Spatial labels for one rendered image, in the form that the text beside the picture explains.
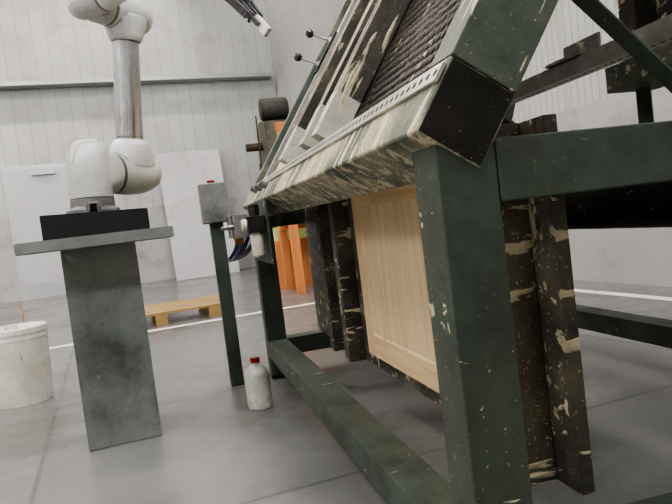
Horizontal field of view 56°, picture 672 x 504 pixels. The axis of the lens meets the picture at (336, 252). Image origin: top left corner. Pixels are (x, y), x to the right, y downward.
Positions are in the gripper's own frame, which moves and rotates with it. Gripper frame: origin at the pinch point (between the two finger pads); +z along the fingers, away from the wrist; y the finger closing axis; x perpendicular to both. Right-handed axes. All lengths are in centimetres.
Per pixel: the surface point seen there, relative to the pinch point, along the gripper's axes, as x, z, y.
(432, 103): -42, 89, -75
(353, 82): -14.3, 44.8, -14.2
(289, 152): 28.2, 25.9, 14.0
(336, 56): -0.7, 9.7, 29.8
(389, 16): -30.1, 36.8, -5.1
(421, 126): -39, 91, -76
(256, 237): 62, 34, 16
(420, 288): 9, 95, -14
